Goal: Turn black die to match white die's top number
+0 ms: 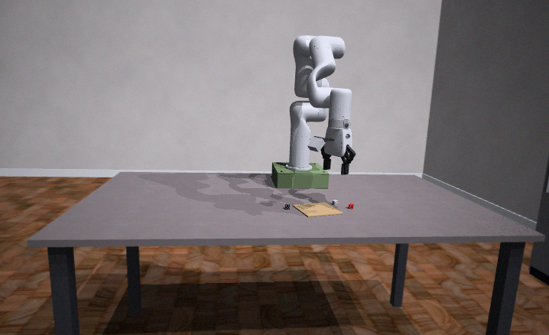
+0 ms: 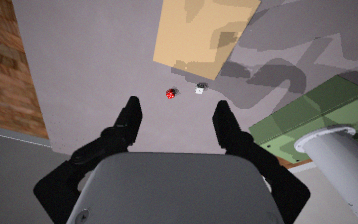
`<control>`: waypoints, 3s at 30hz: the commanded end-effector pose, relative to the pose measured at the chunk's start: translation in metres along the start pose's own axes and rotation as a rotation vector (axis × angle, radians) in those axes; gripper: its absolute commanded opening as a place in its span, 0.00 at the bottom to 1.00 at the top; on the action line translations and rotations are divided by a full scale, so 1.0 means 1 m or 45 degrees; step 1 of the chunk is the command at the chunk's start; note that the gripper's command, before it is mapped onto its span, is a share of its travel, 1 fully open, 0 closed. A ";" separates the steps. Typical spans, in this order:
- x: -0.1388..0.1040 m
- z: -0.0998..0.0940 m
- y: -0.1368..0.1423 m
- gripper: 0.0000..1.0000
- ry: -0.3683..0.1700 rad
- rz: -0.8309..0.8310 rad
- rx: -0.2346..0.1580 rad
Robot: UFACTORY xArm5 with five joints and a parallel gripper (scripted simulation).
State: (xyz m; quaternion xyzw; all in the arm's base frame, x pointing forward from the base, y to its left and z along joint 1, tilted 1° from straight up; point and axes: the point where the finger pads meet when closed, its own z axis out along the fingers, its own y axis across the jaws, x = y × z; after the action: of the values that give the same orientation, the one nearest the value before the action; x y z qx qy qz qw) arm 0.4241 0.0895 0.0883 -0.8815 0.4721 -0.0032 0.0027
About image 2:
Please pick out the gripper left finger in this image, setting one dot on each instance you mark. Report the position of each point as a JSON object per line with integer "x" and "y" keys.
{"x": 57, "y": 192}

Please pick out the tan flat mat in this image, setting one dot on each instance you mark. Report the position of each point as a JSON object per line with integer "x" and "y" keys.
{"x": 197, "y": 36}

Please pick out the red die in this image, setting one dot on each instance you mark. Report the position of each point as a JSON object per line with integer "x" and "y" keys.
{"x": 170, "y": 94}

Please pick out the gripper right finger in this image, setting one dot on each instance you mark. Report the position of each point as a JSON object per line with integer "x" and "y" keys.
{"x": 288, "y": 192}

